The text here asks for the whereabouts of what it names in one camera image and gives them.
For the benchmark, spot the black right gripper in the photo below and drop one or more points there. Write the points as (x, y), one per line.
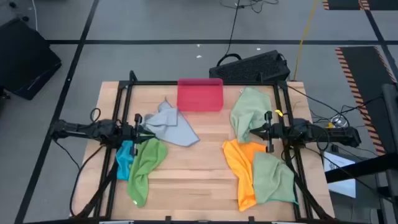
(281, 132)

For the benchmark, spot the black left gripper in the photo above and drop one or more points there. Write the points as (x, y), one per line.
(127, 133)

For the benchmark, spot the pale green microfiber towel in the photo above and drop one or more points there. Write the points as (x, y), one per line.
(273, 180)
(248, 109)

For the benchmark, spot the grey microfiber towel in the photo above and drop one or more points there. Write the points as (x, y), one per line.
(174, 127)

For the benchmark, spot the orange microfiber towel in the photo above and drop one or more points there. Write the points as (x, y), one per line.
(241, 165)

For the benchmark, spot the red plastic bin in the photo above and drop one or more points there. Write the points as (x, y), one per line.
(200, 96)

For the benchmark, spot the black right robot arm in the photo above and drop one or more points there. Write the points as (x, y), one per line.
(326, 133)

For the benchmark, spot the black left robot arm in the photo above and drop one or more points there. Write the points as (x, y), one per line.
(84, 129)

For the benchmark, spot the bright green microfiber towel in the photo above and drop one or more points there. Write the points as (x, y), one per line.
(146, 165)

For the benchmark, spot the blue microfiber towel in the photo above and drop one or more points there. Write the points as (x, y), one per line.
(124, 161)

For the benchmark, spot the yellow tag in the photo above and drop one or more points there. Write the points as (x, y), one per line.
(279, 113)

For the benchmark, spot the black perforated computer case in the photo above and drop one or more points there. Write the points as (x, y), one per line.
(248, 67)

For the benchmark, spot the yellow plug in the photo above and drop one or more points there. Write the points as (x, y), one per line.
(330, 125)

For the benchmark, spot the black metal stand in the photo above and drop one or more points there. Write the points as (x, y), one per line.
(357, 169)

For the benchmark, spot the black hazard striped mat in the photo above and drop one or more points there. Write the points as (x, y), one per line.
(342, 3)
(360, 81)

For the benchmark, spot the large black case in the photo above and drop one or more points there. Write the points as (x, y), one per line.
(25, 59)

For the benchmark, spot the black metal table frame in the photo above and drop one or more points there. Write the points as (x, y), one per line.
(149, 83)

